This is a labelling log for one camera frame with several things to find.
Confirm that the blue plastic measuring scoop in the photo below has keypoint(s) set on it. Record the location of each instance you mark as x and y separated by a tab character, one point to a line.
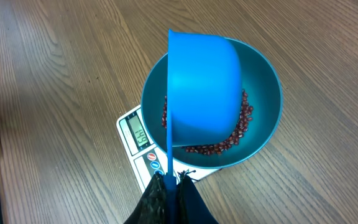
204	95

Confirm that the white digital kitchen scale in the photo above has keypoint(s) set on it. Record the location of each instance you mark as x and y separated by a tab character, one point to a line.
145	157

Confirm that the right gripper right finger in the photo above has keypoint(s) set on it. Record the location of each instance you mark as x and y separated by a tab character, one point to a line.
191	207

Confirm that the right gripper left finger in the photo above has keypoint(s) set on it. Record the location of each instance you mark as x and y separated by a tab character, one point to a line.
151	206

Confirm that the teal blue bowl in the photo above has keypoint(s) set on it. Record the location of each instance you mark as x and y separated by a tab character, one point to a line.
259	80

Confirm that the red beans in bowl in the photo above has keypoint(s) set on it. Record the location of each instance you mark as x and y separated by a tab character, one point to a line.
242	126

